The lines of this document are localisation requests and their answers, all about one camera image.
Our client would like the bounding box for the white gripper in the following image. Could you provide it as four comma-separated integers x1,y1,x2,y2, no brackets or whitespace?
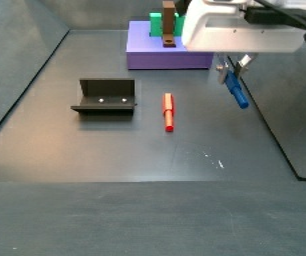
182,0,305,84

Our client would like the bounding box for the blue peg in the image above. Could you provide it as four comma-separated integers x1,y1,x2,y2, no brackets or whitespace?
224,72,250,109

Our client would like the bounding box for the black angle fixture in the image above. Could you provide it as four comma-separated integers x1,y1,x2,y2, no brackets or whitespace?
71,78,136,113

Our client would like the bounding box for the right green block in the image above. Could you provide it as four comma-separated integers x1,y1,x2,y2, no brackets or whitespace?
174,13,186,36

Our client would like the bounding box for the green block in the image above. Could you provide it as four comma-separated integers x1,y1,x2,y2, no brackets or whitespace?
150,12,163,37
174,13,186,36

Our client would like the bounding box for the red peg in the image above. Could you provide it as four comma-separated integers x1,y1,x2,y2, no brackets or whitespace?
163,93,174,132

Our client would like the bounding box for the left green block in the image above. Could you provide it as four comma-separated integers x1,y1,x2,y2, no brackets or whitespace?
150,12,163,37

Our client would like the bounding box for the purple base block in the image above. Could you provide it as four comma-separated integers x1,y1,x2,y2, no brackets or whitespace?
126,21,214,70

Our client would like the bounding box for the brown L-shaped bracket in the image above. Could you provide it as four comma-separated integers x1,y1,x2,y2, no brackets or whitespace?
162,1,176,48

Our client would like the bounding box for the black cable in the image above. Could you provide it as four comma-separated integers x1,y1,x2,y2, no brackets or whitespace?
243,0,306,63

